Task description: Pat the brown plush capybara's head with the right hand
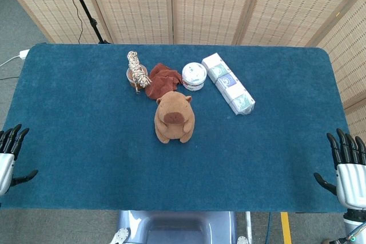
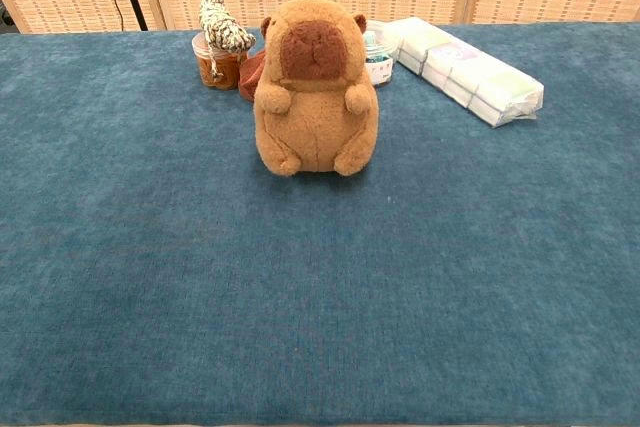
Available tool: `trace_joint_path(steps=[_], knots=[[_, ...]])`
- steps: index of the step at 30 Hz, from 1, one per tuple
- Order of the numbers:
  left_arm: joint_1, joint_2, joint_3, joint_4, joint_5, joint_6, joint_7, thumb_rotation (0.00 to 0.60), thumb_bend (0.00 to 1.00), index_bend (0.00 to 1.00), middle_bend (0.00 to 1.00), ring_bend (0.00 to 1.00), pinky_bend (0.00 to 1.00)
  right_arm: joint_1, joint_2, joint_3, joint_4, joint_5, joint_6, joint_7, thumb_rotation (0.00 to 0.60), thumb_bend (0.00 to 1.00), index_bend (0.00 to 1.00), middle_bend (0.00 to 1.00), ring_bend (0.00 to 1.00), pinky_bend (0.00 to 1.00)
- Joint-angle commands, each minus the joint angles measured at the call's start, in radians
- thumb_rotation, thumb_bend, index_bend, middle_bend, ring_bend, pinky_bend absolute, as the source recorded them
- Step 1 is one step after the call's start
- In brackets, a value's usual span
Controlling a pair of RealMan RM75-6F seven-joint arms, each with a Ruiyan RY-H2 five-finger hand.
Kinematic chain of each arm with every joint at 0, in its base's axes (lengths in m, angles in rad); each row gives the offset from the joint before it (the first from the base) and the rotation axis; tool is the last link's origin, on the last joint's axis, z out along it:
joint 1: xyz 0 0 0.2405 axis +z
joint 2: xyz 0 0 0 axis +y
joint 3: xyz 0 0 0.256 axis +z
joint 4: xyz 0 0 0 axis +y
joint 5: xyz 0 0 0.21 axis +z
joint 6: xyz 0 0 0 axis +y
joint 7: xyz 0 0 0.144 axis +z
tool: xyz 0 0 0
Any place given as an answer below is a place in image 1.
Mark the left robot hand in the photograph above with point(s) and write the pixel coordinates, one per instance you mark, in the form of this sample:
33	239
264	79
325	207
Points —
6	167

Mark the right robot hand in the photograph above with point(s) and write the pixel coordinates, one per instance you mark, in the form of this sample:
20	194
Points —
350	181

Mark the brown capybara plush toy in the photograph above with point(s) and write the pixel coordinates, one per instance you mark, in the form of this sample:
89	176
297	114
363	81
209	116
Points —
174	118

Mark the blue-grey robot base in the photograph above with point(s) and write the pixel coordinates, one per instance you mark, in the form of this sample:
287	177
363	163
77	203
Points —
177	228

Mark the yellow floor tape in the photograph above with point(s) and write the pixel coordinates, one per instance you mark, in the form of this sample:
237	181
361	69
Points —
286	228

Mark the blue table mat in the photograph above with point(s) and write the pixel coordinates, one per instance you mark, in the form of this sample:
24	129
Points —
114	155

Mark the white power adapter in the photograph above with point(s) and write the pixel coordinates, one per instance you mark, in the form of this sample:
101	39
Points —
23	53

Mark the small brown plastic cup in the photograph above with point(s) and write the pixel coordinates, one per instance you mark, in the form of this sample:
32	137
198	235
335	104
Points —
131	76

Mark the wrapped tissue pack row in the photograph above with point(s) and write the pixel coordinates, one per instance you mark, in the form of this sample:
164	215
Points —
227	82

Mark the black tripod stand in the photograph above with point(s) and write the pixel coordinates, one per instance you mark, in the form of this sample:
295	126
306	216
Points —
85	9

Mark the rust brown cloth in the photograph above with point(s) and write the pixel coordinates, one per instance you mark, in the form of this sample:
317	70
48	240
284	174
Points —
161	81

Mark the round white lidded container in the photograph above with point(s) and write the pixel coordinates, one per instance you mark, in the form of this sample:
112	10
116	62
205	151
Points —
194	76

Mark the bamboo folding screen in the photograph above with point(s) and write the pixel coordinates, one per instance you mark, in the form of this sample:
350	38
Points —
200	4

